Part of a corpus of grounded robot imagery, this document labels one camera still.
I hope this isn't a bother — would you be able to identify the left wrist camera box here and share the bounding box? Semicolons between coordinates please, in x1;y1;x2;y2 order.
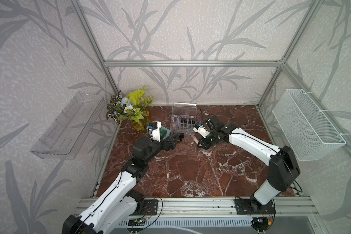
147;121;161;142

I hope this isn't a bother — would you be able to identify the clear acrylic lipstick organizer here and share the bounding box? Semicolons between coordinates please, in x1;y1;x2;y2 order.
170;102;197;135

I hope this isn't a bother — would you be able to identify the clear acrylic wall shelf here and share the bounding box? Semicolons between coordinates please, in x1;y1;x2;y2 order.
30;92;106;160

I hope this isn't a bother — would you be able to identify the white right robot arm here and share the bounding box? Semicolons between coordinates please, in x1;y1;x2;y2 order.
193;116;301;207

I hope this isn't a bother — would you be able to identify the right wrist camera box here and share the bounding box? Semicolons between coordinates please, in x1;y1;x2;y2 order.
193;122;210;138

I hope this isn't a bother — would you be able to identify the white wire mesh basket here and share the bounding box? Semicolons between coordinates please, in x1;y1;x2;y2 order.
273;89;346;161

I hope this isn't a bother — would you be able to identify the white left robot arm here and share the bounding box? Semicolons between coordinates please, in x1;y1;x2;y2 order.
61;133;184;234

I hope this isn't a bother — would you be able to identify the artificial flower plant vase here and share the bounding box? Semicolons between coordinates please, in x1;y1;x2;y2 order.
106;86;154;132

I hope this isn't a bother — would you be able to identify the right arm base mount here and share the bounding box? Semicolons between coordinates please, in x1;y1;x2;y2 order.
234;197;276;215

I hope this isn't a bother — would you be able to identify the aluminium front rail frame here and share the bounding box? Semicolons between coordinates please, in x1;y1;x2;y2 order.
71;196;319;234

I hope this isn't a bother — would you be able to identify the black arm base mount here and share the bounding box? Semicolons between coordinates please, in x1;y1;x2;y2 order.
132;199;159;216

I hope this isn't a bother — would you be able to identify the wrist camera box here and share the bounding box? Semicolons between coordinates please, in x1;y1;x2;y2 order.
193;122;210;138
147;121;161;142

